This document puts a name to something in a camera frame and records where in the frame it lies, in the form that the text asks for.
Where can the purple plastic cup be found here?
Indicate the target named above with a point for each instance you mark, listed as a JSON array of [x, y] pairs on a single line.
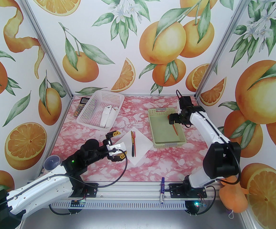
[[52, 163]]

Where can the aluminium frame post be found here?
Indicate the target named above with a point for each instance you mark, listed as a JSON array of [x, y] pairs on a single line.
[[46, 42], [224, 42]]

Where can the black calculator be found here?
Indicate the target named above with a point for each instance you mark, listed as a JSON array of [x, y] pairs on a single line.
[[79, 108]]

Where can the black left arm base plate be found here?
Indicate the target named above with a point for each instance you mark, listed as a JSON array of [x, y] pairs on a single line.
[[91, 189]]

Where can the white paper napkin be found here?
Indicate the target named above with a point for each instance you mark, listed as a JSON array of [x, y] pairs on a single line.
[[142, 147]]

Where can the aluminium mounting rail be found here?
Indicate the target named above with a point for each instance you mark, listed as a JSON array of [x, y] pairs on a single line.
[[128, 189]]

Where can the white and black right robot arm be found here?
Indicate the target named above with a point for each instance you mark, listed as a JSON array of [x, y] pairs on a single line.
[[207, 127]]

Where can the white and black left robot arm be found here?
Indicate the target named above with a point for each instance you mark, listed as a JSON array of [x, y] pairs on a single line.
[[40, 189]]

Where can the orange plush toy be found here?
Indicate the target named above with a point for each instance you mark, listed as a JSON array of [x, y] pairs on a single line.
[[233, 197]]

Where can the green perforated plastic basket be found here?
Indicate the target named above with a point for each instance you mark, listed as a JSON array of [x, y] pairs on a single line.
[[164, 130]]

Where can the orange plastic spoon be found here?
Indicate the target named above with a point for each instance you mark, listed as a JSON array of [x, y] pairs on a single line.
[[175, 129]]

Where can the small circuit board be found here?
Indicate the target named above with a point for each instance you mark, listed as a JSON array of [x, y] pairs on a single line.
[[201, 204], [78, 203]]

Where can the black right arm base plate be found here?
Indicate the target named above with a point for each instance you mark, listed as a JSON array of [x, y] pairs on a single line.
[[176, 189]]

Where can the white folded paper packet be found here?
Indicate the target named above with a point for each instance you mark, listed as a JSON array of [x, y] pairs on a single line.
[[105, 118], [114, 116]]

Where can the white perforated plastic basket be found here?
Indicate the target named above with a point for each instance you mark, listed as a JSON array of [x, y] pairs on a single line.
[[90, 108]]

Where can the blue marker pen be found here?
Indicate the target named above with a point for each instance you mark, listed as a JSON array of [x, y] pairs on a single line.
[[162, 189]]

